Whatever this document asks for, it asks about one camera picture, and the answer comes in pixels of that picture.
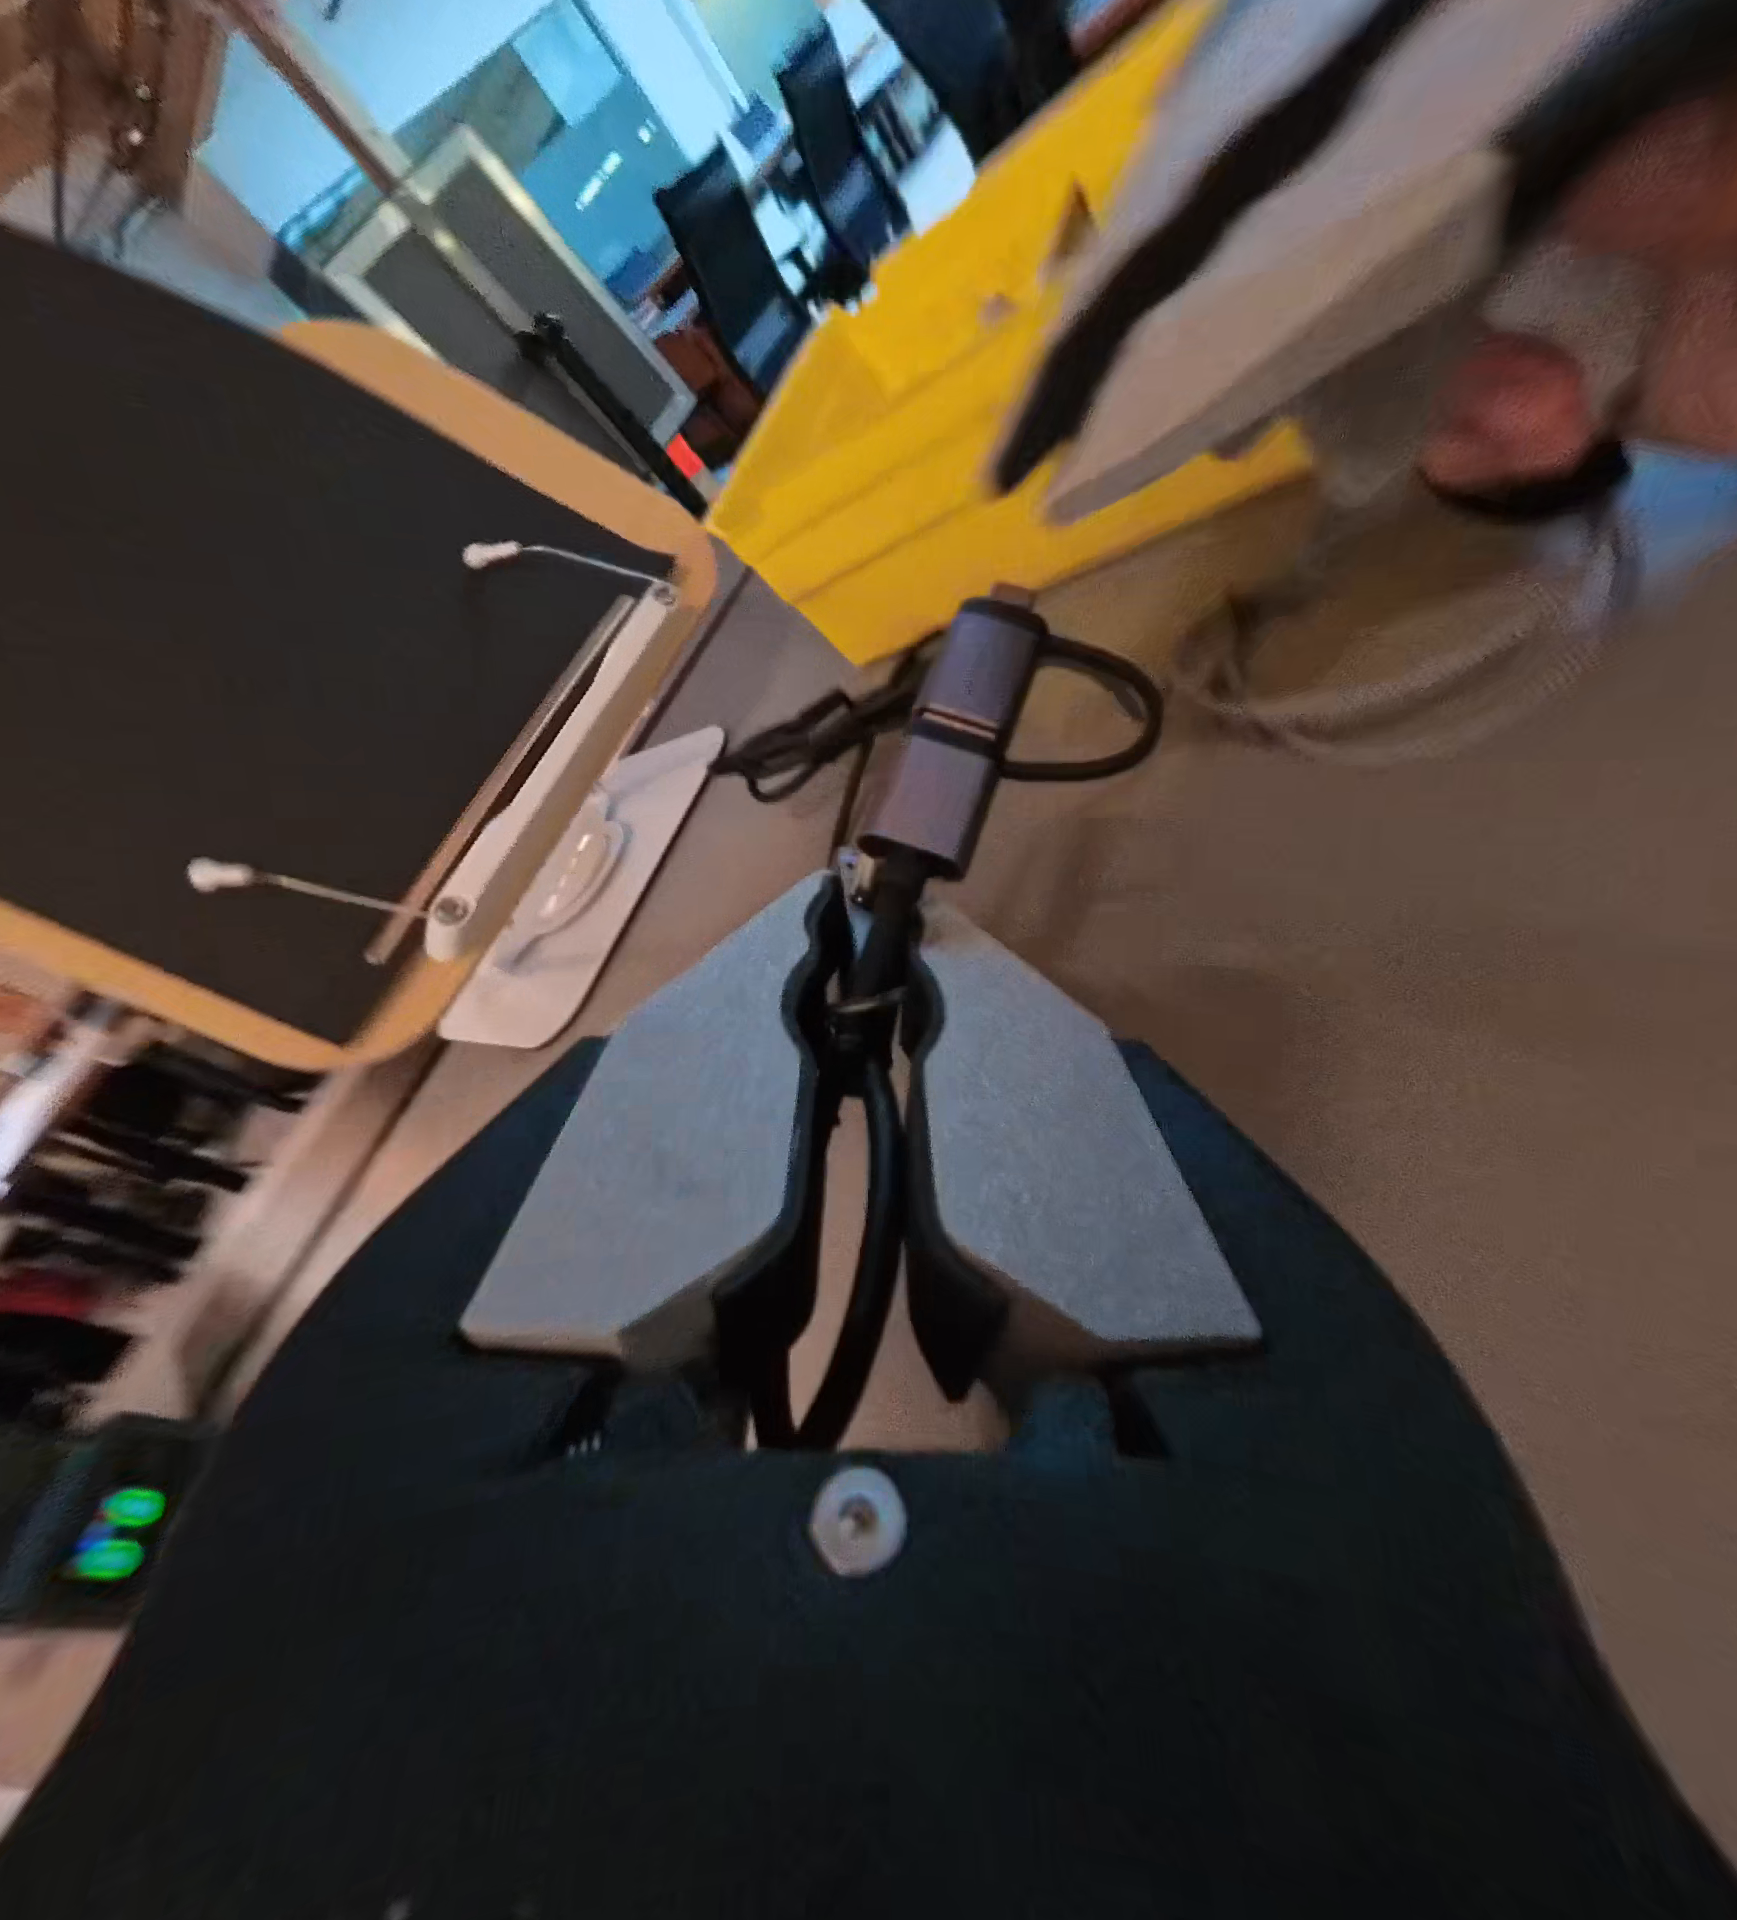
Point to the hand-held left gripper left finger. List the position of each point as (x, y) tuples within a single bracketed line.
[(660, 1170)]

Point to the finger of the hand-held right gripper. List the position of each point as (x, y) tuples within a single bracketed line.
[(1317, 285), (1228, 105)]

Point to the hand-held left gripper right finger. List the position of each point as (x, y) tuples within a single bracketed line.
[(1063, 1184)]

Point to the yellow plastic bin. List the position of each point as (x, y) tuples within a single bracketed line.
[(899, 451)]

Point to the black office chair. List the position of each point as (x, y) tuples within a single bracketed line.
[(839, 151), (725, 255)]

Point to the white-tipped metal pin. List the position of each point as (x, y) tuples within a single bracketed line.
[(298, 889)]

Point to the white cotton swab stick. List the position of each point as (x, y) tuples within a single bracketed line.
[(570, 559)]

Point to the black device with green lights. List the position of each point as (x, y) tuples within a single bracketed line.
[(119, 1515)]

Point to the black tripod stand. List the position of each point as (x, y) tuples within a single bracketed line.
[(606, 398)]

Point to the black board with wooden edge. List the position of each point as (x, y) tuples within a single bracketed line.
[(208, 601)]

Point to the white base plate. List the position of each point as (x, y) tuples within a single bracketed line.
[(660, 780)]

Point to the silver metal rail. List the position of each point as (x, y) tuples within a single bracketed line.
[(540, 765)]

